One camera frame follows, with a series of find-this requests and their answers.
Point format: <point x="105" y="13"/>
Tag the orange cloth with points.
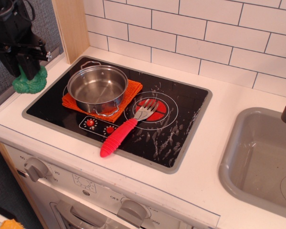
<point x="132" y="90"/>

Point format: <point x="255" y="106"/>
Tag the wooden side post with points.
<point x="70" y="17"/>

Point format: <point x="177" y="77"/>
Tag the grey oven door handle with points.
<point x="81" y="217"/>

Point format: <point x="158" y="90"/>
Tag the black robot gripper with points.
<point x="15" y="32"/>

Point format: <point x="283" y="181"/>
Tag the red handled metal fork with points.
<point x="115" y="139"/>

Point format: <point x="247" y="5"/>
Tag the grey oven knob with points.
<point x="132" y="212"/>
<point x="35" y="169"/>

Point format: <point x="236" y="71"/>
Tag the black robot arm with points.
<point x="19" y="4"/>

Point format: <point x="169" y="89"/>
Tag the black toy stove top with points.
<point x="159" y="142"/>

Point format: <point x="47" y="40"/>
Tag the stainless steel pot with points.
<point x="98" y="89"/>

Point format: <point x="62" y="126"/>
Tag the grey left oven knob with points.
<point x="35" y="169"/>

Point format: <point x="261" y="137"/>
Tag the orange object bottom left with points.
<point x="11" y="224"/>

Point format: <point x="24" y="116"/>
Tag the grey sink basin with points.
<point x="253" y="167"/>

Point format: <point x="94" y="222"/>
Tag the green toy broccoli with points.
<point x="23" y="85"/>

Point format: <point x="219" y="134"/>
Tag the grey right oven knob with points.
<point x="132" y="212"/>

